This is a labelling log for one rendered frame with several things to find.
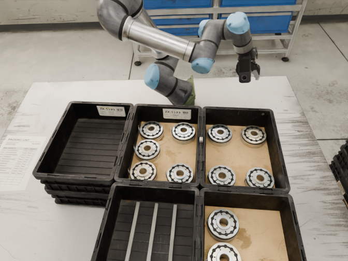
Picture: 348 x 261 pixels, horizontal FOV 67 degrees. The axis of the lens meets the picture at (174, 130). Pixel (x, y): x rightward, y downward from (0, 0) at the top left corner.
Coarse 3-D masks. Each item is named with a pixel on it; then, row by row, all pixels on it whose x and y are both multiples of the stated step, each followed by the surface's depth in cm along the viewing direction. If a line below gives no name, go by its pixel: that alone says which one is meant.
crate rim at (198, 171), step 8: (136, 104) 118; (144, 104) 117; (152, 104) 117; (160, 104) 117; (200, 112) 113; (200, 120) 110; (128, 128) 108; (200, 128) 107; (128, 136) 105; (200, 136) 104; (200, 144) 101; (200, 152) 99; (120, 160) 97; (120, 168) 95; (160, 184) 90; (168, 184) 90; (176, 184) 90; (184, 184) 90; (192, 184) 90
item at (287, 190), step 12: (204, 108) 114; (216, 108) 114; (228, 108) 114; (240, 108) 114; (252, 108) 114; (204, 120) 112; (204, 132) 105; (276, 132) 104; (204, 144) 101; (204, 156) 97; (204, 168) 94; (204, 180) 91; (288, 180) 90; (288, 192) 87
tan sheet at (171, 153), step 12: (168, 132) 119; (168, 144) 114; (180, 144) 114; (192, 144) 114; (168, 156) 110; (180, 156) 110; (192, 156) 110; (156, 168) 106; (168, 168) 106; (192, 168) 106; (156, 180) 103
